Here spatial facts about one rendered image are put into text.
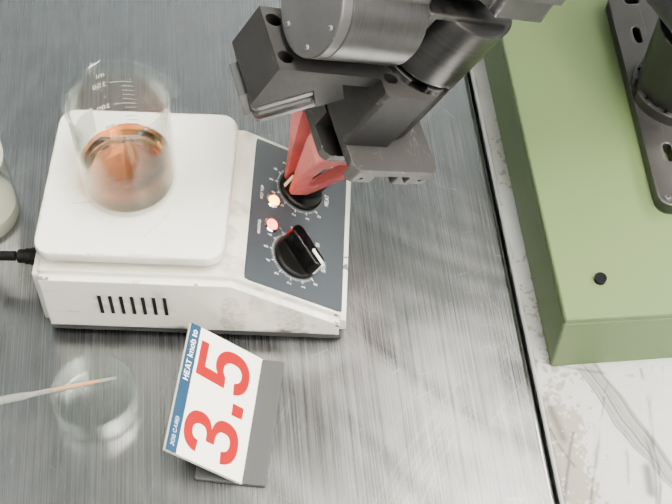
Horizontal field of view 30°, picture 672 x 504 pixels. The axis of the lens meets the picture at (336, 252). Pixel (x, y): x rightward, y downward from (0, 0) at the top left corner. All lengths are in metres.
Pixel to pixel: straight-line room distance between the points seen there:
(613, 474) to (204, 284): 0.28
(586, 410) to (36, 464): 0.35
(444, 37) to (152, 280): 0.24
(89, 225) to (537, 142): 0.31
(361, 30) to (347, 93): 0.09
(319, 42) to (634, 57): 0.34
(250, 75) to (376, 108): 0.08
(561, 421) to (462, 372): 0.07
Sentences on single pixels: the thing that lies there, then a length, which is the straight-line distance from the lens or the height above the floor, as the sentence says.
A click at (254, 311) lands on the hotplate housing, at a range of 0.81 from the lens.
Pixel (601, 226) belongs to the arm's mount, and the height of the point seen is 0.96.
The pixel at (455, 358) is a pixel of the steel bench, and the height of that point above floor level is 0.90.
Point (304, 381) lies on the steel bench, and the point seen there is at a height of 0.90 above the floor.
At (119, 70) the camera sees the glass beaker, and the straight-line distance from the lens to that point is 0.79.
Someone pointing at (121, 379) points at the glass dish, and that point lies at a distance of 0.84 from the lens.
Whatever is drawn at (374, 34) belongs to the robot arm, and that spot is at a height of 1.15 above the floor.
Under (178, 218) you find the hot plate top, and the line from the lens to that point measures 0.80.
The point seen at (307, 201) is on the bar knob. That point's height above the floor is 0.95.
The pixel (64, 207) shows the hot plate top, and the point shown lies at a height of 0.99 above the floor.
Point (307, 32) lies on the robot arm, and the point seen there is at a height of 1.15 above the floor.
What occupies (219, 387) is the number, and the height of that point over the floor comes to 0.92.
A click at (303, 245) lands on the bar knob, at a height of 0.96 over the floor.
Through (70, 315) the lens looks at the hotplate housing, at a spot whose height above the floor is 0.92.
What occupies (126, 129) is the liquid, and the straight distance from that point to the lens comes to 0.82.
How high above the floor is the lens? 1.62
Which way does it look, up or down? 55 degrees down
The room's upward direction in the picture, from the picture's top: 2 degrees clockwise
